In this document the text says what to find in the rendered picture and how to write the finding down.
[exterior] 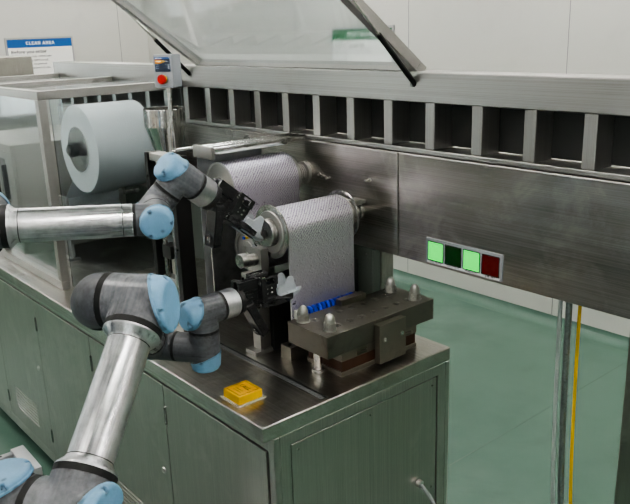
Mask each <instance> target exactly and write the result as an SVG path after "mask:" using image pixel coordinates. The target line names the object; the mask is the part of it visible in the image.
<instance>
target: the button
mask: <svg viewBox="0 0 630 504"><path fill-rule="evenodd" d="M223 390H224V397H226V398H228V399H229V400H231V401H233V402H234V403H236V404H238V405H239V406H240V405H243V404H245V403H247V402H250V401H252V400H255V399H257V398H260V397H262V389H261V388H260V387H258V386H256V385H254V384H252V383H251V382H249V381H247V380H244V381H242V382H239V383H236V384H234V385H231V386H229V387H226V388H224V389H223Z"/></svg>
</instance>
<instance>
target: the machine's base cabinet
mask: <svg viewBox="0 0 630 504"><path fill-rule="evenodd" d="M104 345H105V342H103V341H102V340H100V339H98V338H97V337H95V336H94V335H92V334H91V333H89V332H87V331H86V330H84V329H83V328H81V327H80V326H78V325H77V324H75V323H73V322H72V321H70V320H69V319H67V318H66V317H64V316H62V315H61V314H59V313H58V312H56V311H55V310H53V309H52V308H50V307H48V306H47V305H45V304H44V303H42V302H41V301H39V300H37V299H36V298H34V297H33V296H31V295H30V294H28V293H27V292H25V291H23V290H22V289H20V288H19V287H17V286H16V285H14V284H12V283H11V282H9V281H8V280H6V279H5V278H3V277H2V276H0V407H1V408H2V410H3V411H4V412H5V413H6V414H7V415H8V416H9V417H10V418H11V419H12V420H13V421H14V422H15V423H16V424H17V425H18V426H19V427H20V428H21V429H22V430H23V431H24V432H25V433H26V434H27V435H28V436H29V437H30V438H31V439H32V440H33V441H34V442H35V443H36V444H37V445H38V446H39V447H40V448H41V449H42V450H43V451H44V452H45V453H46V454H47V455H48V456H49V457H50V458H51V459H52V460H53V461H54V462H55V461H56V460H58V459H59V458H61V457H63V456H65V455H66V454H67V451H68V448H69V445H70V442H71V439H72V436H73V434H74V431H75V428H76V425H77V422H78V419H79V416H80V414H81V411H82V408H83V405H84V402H85V399H86V396H87V394H88V391H89V388H90V385H91V382H92V379H93V377H94V374H95V371H96V368H97V365H98V362H99V359H100V357H101V354H102V351H103V348H104ZM449 365H450V361H449V360H447V361H445V362H443V363H441V364H439V365H436V366H434V367H432V368H430V369H428V370H425V371H423V372H421V373H419V374H417V375H414V376H412V377H410V378H408V379H406V380H403V381H401V382H399V383H397V384H395V385H392V386H390V387H388V388H386V389H384V390H381V391H379V392H377V393H375V394H372V395H370V396H368V397H366V398H364V399H361V400H359V401H357V402H355V403H353V404H350V405H348V406H346V407H344V408H342V409H339V410H337V411H335V412H333V413H331V414H328V415H326V416H324V417H322V418H320V419H317V420H315V421H313V422H311V423H309V424H306V425H304V426H302V427H300V428H298V429H295V430H293V431H291V432H289V433H287V434H284V435H282V436H280V437H278V438H276V439H273V440H271V441H269V442H267V443H265V444H262V443H261V442H259V441H258V440H256V439H255V438H253V437H252V436H250V435H248V434H247V433H245V432H244V431H242V430H241V429H239V428H237V427H236V426H234V425H233V424H231V423H230V422H228V421H227V420H225V419H223V418H222V417H220V416H219V415H217V414H216V413H214V412H212V411H211V410H209V409H208V408H206V407H205V406H203V405H202V404H200V403H198V402H197V401H195V400H194V399H192V398H191V397H189V396H187V395H186V394H184V393H183V392H181V391H180V390H178V389H177V388H175V387H173V386H172V385H170V384H169V383H167V382H166V381H164V380H162V379H161V378H159V377H158V376H156V375H155V374H153V373H152V372H150V371H148V370H147V369H145V368H144V370H143V373H142V376H141V380H140V383H139V386H138V389H137V392H136V396H135V399H134V402H133V405H132V408H131V412H130V415H129V418H128V421H127V424H126V428H125V431H124V434H123V437H122V440H121V444H120V447H119V450H118V453H117V456H116V460H115V463H114V466H113V467H114V470H115V471H116V473H117V475H118V477H119V478H118V482H117V485H119V486H120V488H121V489H122V492H123V502H122V504H431V502H430V500H429V499H428V497H427V495H426V494H425V492H424V491H423V490H422V488H419V487H417V486H416V481H417V480H418V479H421V480H423V481H424V486H425V487H426V489H427V490H428V491H429V493H430V494H431V496H432V498H433V499H434V501H435V503H436V504H447V463H448V414H449Z"/></svg>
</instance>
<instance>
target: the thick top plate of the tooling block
mask: <svg viewBox="0 0 630 504"><path fill-rule="evenodd" d="M384 290H385V289H382V290H379V291H376V292H373V293H370V294H367V295H366V299H363V300H360V301H357V302H354V303H351V304H348V305H345V306H343V307H341V306H338V305H334V306H331V307H328V308H325V309H322V310H320V311H317V312H314V313H311V314H309V319H310V322H309V323H306V324H300V323H297V322H296V319H293V320H290V321H288V341H289V342H290V343H292V344H294V345H296V346H299V347H301V348H303V349H305V350H307V351H309V352H312V353H314V354H316V355H318V356H320V357H323V358H325V359H327V360H329V359H331V358H334V357H337V356H339V355H342V354H344V353H347V352H349V351H352V350H354V349H357V348H359V347H362V346H364V345H367V344H370V343H372V342H375V324H377V323H379V322H382V321H385V320H387V319H390V318H393V317H395V316H398V315H403V316H406V329H408V328H410V327H413V326H415V325H418V324H420V323H423V322H425V321H428V320H430V319H433V298H429V297H426V296H423V295H421V300H420V301H410V300H408V298H409V292H410V291H407V290H404V289H401V288H398V287H396V290H397V292H396V293H385V292H384ZM328 313H331V314H333V315H334V317H335V322H336V328H337V331H336V332H332V333H327V332H324V331H323V328H324V324H323V322H324V319H325V316H326V314H328Z"/></svg>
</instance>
